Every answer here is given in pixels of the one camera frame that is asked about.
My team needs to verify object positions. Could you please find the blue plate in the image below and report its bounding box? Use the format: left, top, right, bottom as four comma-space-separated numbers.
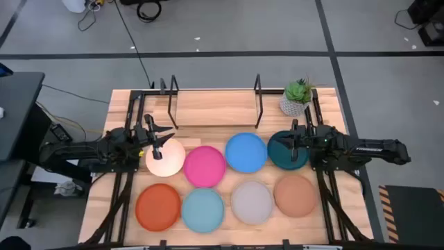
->
224, 132, 268, 174

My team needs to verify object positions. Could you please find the thin black floor cable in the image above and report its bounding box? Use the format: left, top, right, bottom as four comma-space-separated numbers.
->
394, 8, 421, 31
76, 0, 102, 32

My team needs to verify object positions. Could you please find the black desk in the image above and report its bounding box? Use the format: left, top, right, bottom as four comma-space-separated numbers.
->
0, 71, 46, 230

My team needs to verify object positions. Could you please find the terracotta plate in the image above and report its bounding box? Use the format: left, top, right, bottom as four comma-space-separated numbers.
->
273, 174, 318, 219

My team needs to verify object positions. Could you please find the white container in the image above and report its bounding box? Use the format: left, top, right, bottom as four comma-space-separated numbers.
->
62, 0, 87, 14

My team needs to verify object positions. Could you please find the black equipment stand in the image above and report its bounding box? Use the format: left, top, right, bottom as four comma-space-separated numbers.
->
407, 0, 444, 48

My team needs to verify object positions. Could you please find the dark teal plate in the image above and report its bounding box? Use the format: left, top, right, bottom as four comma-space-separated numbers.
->
266, 130, 310, 171

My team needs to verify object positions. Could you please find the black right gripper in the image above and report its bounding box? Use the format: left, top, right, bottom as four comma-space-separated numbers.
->
276, 119, 313, 163

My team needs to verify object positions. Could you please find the orange plate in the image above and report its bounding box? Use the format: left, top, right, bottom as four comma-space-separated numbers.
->
135, 183, 182, 233

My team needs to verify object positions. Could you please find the light grey plate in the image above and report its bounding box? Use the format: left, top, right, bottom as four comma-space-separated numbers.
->
230, 180, 275, 226

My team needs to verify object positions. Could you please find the pink plate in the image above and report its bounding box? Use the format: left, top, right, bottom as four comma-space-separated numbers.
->
182, 145, 228, 189

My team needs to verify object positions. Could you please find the light blue-green plate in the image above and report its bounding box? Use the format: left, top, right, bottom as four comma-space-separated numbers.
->
181, 187, 225, 234

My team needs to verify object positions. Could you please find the black power supply box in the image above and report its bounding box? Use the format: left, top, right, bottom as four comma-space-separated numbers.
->
50, 123, 73, 142

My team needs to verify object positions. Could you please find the succulent in white patterned pot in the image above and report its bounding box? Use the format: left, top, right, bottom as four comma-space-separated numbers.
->
279, 78, 315, 117

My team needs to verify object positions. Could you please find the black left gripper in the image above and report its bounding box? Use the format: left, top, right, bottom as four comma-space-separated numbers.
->
133, 113, 176, 161

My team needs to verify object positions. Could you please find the long black floor cable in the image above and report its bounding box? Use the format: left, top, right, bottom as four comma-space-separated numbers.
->
113, 0, 155, 90

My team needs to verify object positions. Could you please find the coiled black cable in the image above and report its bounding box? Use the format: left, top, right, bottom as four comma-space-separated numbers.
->
136, 0, 162, 24

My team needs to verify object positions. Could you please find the black metal rig frame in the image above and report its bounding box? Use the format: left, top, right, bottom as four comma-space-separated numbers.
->
83, 88, 374, 250

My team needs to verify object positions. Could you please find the pale peach plate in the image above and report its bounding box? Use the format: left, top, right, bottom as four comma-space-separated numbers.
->
145, 137, 187, 178

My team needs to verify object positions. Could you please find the black mat with hazard stripes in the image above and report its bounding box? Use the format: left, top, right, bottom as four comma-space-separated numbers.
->
378, 185, 444, 244

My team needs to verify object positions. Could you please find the black metal rack frame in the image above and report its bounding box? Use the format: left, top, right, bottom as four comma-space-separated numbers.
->
167, 73, 264, 130

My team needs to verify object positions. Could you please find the crumpled white cloth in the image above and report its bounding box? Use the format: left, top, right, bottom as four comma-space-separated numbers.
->
53, 180, 84, 197

